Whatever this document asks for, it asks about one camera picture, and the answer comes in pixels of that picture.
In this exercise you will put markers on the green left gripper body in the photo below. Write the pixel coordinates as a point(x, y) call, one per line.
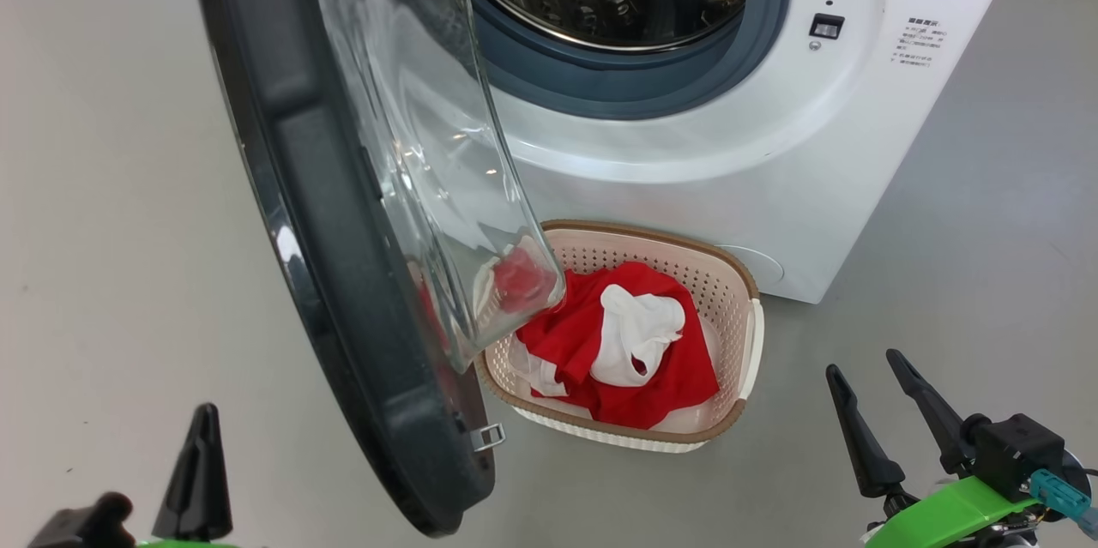
point(189, 544)

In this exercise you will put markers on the small printed text sticker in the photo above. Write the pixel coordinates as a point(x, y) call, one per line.
point(920, 42)

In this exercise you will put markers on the teal right camera connector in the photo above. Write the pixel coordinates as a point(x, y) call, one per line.
point(1059, 492)

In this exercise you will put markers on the white washing machine body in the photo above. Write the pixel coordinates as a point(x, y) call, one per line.
point(772, 188)

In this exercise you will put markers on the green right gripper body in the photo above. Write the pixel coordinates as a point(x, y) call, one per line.
point(944, 518)

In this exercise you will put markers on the cream perforated laundry basket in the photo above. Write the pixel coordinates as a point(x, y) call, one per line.
point(729, 308)

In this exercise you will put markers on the metal door latch hook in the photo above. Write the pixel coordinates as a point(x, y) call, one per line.
point(487, 436)

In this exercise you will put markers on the grey rubber door gasket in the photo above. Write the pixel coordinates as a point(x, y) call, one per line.
point(600, 87)

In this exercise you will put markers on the round white filter cover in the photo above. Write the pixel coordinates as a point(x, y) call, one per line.
point(768, 263)

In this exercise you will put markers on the black door lock socket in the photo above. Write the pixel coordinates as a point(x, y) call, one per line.
point(827, 26)

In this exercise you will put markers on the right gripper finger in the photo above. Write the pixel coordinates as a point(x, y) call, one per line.
point(939, 424)
point(866, 445)

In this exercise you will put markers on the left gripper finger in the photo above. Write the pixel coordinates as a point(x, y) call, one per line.
point(197, 488)

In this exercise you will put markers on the black glass washing machine door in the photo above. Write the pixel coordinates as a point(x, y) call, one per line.
point(326, 231)

